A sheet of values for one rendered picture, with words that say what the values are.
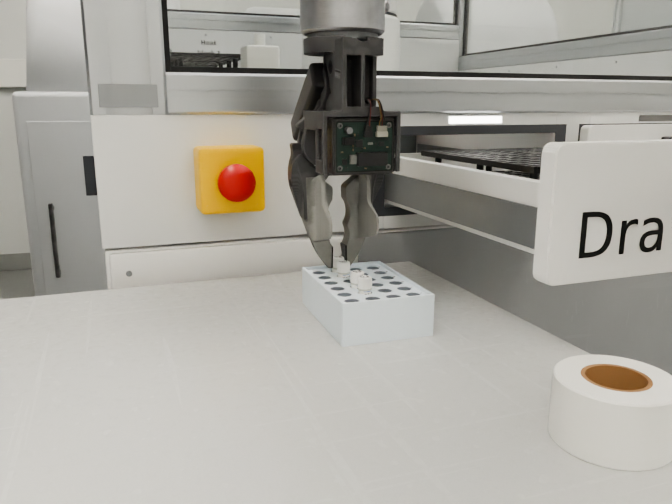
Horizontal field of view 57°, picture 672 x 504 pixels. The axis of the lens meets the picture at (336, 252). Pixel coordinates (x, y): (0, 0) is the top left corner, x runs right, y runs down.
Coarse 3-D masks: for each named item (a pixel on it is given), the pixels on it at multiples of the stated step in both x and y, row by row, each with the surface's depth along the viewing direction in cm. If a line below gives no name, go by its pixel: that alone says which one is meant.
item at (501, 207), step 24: (408, 168) 72; (432, 168) 67; (456, 168) 62; (408, 192) 72; (432, 192) 67; (456, 192) 62; (480, 192) 59; (504, 192) 55; (528, 192) 52; (432, 216) 68; (456, 216) 63; (480, 216) 59; (504, 216) 55; (528, 216) 52; (504, 240) 56; (528, 240) 52
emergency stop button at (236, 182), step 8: (224, 168) 65; (232, 168) 64; (240, 168) 65; (248, 168) 65; (224, 176) 64; (232, 176) 64; (240, 176) 65; (248, 176) 65; (224, 184) 64; (232, 184) 64; (240, 184) 65; (248, 184) 65; (224, 192) 65; (232, 192) 65; (240, 192) 65; (248, 192) 65; (232, 200) 65; (240, 200) 66
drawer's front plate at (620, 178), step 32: (544, 160) 47; (576, 160) 46; (608, 160) 47; (640, 160) 48; (544, 192) 47; (576, 192) 47; (608, 192) 48; (640, 192) 49; (544, 224) 47; (576, 224) 48; (640, 224) 50; (544, 256) 48; (576, 256) 48; (608, 256) 49; (640, 256) 51
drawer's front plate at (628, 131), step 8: (584, 128) 86; (592, 128) 85; (600, 128) 86; (608, 128) 86; (616, 128) 87; (624, 128) 87; (632, 128) 88; (640, 128) 88; (648, 128) 89; (656, 128) 89; (664, 128) 90; (584, 136) 86; (592, 136) 86; (600, 136) 86; (608, 136) 87; (616, 136) 87; (624, 136) 88; (632, 136) 88; (640, 136) 89; (648, 136) 89; (656, 136) 90
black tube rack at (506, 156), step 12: (432, 156) 75; (444, 156) 72; (456, 156) 69; (468, 156) 69; (480, 156) 69; (492, 156) 68; (504, 156) 68; (516, 156) 68; (528, 156) 69; (540, 156) 69; (480, 168) 67; (504, 168) 61; (516, 168) 59
